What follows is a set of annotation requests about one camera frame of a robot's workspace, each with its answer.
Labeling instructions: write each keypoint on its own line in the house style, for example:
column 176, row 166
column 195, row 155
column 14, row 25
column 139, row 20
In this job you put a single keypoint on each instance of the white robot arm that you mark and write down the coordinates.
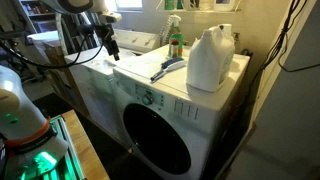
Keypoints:
column 34, row 146

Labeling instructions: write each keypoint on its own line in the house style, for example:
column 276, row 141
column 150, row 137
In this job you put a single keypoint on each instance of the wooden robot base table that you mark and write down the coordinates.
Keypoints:
column 81, row 161

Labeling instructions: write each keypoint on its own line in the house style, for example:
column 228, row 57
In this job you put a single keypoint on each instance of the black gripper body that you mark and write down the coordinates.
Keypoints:
column 106, row 33

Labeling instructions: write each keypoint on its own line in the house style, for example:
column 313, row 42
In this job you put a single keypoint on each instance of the green spray bottle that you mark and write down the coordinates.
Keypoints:
column 176, row 38

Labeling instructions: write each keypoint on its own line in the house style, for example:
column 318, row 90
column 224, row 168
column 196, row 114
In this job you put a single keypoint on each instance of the cluttered storage shelf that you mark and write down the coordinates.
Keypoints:
column 40, row 16

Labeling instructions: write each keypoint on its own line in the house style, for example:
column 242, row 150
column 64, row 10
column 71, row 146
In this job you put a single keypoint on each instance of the white front-load washing machine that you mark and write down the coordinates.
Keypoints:
column 175, row 129

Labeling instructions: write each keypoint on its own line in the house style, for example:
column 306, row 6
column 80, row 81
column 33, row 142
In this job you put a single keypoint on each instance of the white top-load dryer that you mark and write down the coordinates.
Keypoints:
column 94, row 78

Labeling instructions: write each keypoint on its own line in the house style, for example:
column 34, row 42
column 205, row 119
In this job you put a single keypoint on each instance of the blue white scrub brush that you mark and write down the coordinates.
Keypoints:
column 169, row 65

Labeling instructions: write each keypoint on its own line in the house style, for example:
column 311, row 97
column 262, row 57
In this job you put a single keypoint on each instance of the large white detergent jug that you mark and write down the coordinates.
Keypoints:
column 210, row 58

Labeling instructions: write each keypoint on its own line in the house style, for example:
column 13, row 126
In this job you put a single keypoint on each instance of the wall shelf with items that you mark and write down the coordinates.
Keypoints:
column 199, row 6

